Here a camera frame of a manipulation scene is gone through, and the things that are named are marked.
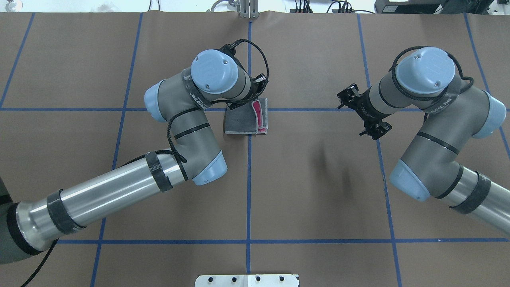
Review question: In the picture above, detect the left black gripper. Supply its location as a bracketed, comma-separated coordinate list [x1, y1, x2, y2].
[247, 73, 267, 100]

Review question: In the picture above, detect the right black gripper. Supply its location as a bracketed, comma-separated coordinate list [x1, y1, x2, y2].
[337, 83, 383, 126]

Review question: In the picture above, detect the pink and grey towel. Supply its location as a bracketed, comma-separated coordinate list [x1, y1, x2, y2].
[224, 97, 269, 135]

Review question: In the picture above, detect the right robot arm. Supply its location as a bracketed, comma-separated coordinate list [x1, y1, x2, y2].
[337, 46, 509, 236]

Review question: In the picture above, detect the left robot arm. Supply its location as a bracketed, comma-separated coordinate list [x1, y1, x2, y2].
[0, 47, 269, 264]

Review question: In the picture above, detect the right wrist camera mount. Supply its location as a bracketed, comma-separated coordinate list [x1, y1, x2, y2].
[359, 121, 392, 141]

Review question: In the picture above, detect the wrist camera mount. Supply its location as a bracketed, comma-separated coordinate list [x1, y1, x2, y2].
[218, 41, 240, 61]
[359, 121, 392, 141]

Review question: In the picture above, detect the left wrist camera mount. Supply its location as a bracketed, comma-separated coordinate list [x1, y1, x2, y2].
[218, 41, 240, 61]

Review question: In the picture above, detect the aluminium frame post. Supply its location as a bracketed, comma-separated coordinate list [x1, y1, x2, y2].
[238, 0, 260, 20]

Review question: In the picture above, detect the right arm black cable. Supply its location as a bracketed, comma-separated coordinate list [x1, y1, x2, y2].
[390, 46, 475, 114]

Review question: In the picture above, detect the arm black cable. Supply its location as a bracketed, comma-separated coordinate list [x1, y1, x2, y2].
[20, 39, 269, 287]
[390, 46, 475, 114]

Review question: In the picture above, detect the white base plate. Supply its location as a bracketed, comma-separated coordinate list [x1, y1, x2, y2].
[194, 274, 300, 287]

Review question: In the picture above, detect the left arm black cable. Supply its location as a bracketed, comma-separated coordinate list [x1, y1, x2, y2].
[20, 39, 269, 287]

